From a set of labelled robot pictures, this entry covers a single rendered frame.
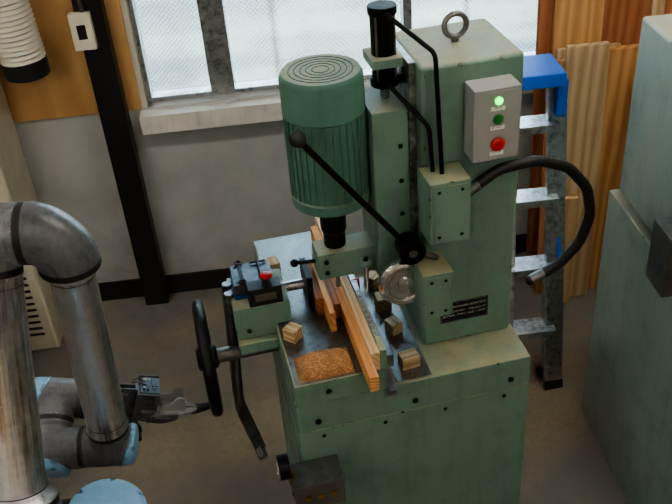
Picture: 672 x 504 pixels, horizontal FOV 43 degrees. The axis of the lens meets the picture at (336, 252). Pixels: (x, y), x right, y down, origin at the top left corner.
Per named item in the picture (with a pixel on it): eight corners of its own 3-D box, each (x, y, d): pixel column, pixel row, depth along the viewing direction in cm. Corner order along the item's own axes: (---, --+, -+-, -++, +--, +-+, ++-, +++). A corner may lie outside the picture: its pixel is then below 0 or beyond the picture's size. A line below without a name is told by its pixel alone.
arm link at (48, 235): (93, 185, 159) (144, 438, 198) (24, 188, 158) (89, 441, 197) (83, 220, 149) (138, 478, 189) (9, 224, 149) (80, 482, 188)
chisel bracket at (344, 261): (314, 269, 208) (311, 240, 203) (370, 258, 210) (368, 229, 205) (320, 287, 202) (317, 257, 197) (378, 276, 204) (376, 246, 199)
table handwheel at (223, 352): (187, 301, 225) (184, 301, 197) (263, 286, 228) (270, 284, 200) (208, 410, 224) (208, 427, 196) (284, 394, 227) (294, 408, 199)
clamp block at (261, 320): (230, 305, 218) (225, 276, 212) (283, 295, 220) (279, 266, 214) (238, 342, 206) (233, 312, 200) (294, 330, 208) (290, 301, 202)
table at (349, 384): (221, 264, 238) (218, 246, 234) (329, 244, 242) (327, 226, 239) (254, 418, 189) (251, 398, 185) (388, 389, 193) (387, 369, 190)
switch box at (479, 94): (462, 151, 182) (463, 80, 173) (507, 143, 184) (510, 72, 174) (473, 164, 177) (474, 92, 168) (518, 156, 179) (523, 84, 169)
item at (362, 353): (311, 238, 235) (310, 226, 232) (318, 237, 235) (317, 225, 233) (370, 392, 184) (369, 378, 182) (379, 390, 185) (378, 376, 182)
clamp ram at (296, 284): (278, 291, 215) (274, 262, 210) (307, 286, 216) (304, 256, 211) (285, 313, 208) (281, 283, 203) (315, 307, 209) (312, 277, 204)
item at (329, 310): (312, 279, 219) (310, 260, 216) (317, 277, 220) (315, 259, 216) (331, 332, 202) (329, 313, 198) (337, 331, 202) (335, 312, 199)
